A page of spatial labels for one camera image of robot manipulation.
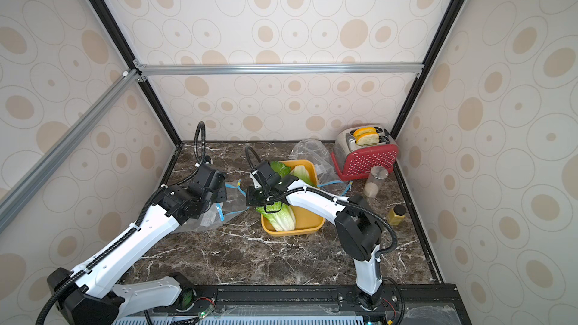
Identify yellow bread slice in toaster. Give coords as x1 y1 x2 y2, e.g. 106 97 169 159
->
353 126 377 138

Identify clear zipper bag blue seal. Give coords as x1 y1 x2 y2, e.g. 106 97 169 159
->
173 181 248 233

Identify black corner frame post left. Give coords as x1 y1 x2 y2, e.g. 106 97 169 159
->
88 0 182 147

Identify black corner frame post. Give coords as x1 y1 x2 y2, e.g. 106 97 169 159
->
391 0 466 139
88 0 182 147

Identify pale bread slice in toaster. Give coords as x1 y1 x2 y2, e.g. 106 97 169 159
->
355 132 379 146

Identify crumpled clear plastic bag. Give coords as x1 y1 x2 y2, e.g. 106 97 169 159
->
289 139 341 185

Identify clear jar with metal lid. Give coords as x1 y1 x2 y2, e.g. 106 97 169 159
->
364 166 388 198

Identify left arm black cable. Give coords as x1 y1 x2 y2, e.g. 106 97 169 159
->
35 120 213 325

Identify aluminium rail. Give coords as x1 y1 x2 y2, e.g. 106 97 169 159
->
1 69 138 230
138 63 424 76

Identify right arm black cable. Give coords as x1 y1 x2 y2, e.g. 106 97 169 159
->
244 145 399 258

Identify aluminium rail left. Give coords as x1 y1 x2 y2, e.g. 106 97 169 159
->
1 69 138 230

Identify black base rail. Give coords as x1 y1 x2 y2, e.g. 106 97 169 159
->
117 281 471 324

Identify black corner frame post right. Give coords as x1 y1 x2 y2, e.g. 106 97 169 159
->
391 0 466 139

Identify aluminium rail back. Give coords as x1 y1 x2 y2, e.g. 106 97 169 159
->
138 63 424 76

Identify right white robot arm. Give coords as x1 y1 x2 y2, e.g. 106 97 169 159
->
246 161 385 296

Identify chinese cabbage front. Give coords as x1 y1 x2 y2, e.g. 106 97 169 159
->
256 202 297 232

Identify small yellow jar black lid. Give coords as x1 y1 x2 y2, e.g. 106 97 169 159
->
387 205 406 227

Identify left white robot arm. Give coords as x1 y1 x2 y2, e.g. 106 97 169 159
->
36 163 227 324

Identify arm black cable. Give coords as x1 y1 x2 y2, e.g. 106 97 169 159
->
35 120 213 325
244 145 399 258

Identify red and silver toaster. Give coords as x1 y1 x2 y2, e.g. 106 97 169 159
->
331 124 399 181

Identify yellow plastic tray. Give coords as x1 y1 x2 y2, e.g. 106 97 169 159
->
260 159 325 237

